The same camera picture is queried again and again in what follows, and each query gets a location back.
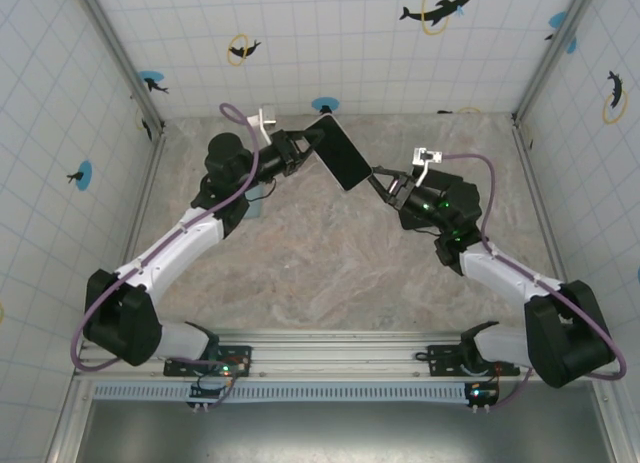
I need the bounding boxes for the phone case with dark interior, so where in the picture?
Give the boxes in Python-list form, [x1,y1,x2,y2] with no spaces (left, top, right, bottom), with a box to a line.
[303,114,375,193]

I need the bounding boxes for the pale blue-grey phone case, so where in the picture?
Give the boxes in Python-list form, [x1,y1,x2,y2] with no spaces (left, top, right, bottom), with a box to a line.
[243,182,265,220]

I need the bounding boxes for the small black adapter board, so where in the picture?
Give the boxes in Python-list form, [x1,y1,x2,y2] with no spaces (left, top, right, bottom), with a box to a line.
[464,381,501,412]
[187,382,226,412]

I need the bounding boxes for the grey metal sheet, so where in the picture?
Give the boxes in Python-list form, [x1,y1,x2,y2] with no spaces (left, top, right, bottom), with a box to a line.
[84,400,614,463]

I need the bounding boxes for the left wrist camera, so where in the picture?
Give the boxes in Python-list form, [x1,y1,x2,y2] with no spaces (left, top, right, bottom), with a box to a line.
[246,102,280,145]

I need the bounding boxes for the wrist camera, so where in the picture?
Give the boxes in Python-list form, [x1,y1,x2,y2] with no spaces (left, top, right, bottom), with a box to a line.
[409,145,445,185]
[246,102,280,145]

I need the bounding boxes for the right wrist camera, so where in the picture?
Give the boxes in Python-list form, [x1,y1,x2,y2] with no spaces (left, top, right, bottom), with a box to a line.
[409,145,445,185]

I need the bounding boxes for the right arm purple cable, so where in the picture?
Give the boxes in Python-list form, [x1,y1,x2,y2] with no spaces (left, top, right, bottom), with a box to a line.
[441,152,629,413]

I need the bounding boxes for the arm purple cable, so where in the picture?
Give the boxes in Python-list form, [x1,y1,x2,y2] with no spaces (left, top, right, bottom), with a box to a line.
[69,101,262,413]
[441,152,629,413]

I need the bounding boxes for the aluminium side rail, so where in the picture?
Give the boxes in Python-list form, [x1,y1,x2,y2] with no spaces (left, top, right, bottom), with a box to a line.
[513,121,571,284]
[127,130,170,257]

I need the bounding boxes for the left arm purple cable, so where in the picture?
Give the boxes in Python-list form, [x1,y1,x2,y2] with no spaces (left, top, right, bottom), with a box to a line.
[69,101,262,413]

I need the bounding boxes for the aluminium corner post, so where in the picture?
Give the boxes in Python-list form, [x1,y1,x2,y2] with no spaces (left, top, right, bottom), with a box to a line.
[73,0,167,132]
[512,0,599,124]

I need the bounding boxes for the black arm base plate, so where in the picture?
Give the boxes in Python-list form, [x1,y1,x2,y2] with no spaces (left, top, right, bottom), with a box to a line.
[428,343,521,379]
[163,343,254,379]

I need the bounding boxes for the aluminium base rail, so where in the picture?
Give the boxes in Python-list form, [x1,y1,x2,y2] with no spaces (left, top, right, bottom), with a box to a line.
[73,330,621,384]

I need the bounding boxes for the circuit board with red wires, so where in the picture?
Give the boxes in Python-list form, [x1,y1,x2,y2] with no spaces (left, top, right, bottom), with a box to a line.
[213,355,252,378]

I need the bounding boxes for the white slotted cable duct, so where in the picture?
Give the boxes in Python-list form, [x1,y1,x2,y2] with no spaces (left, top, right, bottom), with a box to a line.
[92,381,474,403]

